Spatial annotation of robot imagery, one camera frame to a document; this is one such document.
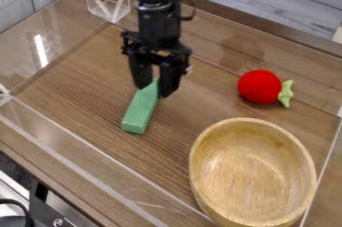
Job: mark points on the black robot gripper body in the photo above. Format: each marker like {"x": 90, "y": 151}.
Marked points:
{"x": 154, "y": 44}

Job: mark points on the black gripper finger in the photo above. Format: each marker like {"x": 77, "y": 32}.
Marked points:
{"x": 141, "y": 70}
{"x": 171, "y": 72}

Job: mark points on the green rectangular block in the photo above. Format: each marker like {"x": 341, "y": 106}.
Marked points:
{"x": 141, "y": 109}

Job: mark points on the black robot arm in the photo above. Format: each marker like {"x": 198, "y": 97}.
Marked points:
{"x": 155, "y": 45}

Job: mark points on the light wooden bowl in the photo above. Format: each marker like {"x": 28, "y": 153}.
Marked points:
{"x": 252, "y": 173}

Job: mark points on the red plush tomato toy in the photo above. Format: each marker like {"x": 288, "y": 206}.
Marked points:
{"x": 261, "y": 87}

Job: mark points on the clear acrylic tray walls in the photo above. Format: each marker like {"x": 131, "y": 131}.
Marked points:
{"x": 69, "y": 88}

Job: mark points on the clear acrylic corner bracket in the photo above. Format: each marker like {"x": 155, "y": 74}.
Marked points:
{"x": 110, "y": 10}

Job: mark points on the black table leg bracket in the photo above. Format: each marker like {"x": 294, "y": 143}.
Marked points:
{"x": 43, "y": 214}

